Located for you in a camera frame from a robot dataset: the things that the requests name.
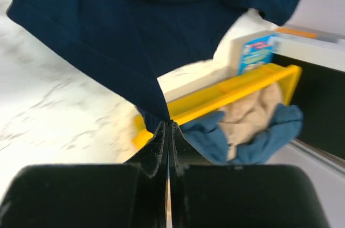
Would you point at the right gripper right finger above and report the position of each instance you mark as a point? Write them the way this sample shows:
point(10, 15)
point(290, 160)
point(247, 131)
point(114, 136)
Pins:
point(181, 152)

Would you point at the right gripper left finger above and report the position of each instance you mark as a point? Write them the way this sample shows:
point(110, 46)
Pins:
point(151, 160)

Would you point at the navy blue t shirt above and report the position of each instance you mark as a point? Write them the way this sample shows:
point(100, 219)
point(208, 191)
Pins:
point(126, 45)

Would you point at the beige t shirt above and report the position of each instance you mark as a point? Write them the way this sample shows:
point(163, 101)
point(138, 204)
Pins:
point(248, 116)

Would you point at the blue small book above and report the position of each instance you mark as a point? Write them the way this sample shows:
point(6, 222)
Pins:
point(256, 50)

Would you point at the yellow plastic bin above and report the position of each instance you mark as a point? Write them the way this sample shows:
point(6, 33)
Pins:
point(218, 95)

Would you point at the black orange folder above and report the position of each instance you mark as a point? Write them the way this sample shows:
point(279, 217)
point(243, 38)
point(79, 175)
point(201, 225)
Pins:
point(320, 91)

